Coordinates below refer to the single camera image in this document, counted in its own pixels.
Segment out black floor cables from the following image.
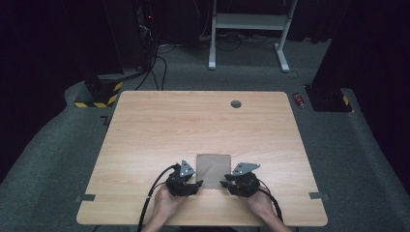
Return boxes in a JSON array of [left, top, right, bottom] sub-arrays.
[[134, 43, 177, 92]]

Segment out person's right hand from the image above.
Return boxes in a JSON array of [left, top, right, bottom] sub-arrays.
[[246, 188, 276, 224]]

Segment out red can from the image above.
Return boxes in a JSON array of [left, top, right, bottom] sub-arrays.
[[292, 92, 307, 110]]

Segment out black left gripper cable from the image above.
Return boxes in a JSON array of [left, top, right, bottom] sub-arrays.
[[136, 162, 181, 232]]

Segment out white metal stand frame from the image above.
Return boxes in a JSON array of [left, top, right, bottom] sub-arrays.
[[207, 0, 300, 73]]

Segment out grey tape strip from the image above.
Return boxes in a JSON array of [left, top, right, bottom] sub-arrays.
[[307, 191, 331, 201], [73, 193, 97, 204]]

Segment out beige cloth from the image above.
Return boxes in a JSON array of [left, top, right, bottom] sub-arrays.
[[195, 153, 233, 191]]

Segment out yellow black striped stand base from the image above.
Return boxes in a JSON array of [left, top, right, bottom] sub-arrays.
[[73, 71, 125, 109]]

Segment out dark equipment rack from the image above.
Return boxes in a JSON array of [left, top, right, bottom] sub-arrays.
[[134, 0, 160, 72]]

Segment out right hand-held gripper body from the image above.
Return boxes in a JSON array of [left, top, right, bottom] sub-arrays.
[[229, 161, 262, 198]]

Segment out tangle of floor cables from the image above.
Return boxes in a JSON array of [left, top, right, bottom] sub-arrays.
[[197, 30, 279, 52]]

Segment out person's left hand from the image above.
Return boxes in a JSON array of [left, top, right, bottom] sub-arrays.
[[153, 183, 189, 224]]

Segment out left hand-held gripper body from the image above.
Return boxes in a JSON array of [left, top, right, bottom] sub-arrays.
[[165, 159, 197, 198]]

